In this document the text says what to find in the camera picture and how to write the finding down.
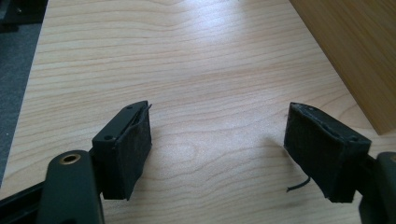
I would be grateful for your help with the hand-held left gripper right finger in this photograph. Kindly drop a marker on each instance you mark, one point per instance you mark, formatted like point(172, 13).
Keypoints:
point(323, 152)

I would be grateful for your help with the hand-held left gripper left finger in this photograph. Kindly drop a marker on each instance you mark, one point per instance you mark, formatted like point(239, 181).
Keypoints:
point(124, 155)

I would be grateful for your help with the brown wooden box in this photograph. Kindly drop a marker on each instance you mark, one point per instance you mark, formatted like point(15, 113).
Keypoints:
point(358, 53)

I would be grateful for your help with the black metal stand base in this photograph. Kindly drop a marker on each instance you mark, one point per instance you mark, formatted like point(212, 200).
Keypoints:
point(21, 12)

